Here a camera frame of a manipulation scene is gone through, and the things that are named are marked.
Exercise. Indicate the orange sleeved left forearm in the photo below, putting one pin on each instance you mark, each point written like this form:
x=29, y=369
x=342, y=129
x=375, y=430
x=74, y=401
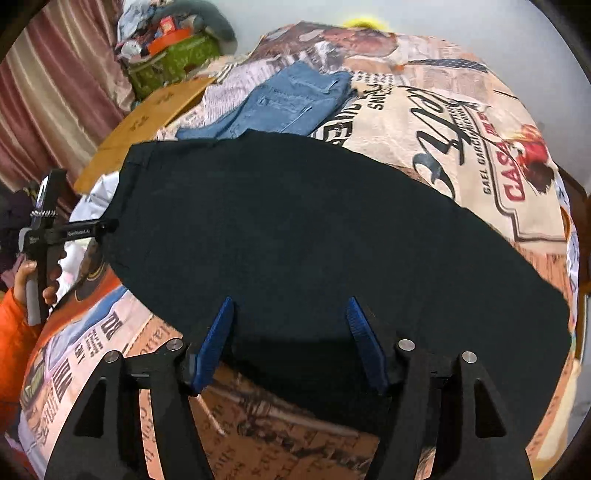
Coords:
x=16, y=355

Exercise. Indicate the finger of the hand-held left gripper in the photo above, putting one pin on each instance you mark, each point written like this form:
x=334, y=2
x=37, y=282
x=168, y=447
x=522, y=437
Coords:
x=90, y=229

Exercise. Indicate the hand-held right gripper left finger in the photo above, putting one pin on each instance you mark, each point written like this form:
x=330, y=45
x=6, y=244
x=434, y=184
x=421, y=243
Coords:
x=214, y=339

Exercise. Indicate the pile of clothes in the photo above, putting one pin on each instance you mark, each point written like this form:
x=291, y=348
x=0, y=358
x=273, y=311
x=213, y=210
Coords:
x=152, y=23

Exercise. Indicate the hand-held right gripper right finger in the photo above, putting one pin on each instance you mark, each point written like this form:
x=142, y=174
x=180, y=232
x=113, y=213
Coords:
x=364, y=339

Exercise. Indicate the printed blanket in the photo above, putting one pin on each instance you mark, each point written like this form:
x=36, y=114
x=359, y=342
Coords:
x=461, y=138

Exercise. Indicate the green patterned storage box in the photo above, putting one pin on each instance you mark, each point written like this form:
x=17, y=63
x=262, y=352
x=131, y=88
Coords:
x=173, y=62

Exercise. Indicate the person's left hand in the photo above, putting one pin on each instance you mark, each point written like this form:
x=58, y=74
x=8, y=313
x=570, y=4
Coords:
x=32, y=279

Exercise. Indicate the brown cardboard sheet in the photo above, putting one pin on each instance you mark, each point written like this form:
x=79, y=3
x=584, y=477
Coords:
x=138, y=127

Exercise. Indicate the yellow fluffy object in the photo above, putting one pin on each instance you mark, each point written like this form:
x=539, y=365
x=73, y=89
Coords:
x=364, y=22

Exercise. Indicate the striped pink curtain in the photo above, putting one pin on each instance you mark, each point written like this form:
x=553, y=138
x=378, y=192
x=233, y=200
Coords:
x=51, y=92

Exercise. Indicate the orange lid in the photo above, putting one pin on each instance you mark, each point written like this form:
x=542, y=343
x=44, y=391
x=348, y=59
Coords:
x=168, y=39

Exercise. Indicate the blue jeans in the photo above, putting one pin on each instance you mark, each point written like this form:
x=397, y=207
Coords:
x=281, y=99

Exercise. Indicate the black pants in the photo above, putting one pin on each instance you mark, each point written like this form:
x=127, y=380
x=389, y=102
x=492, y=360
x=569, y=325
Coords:
x=323, y=258

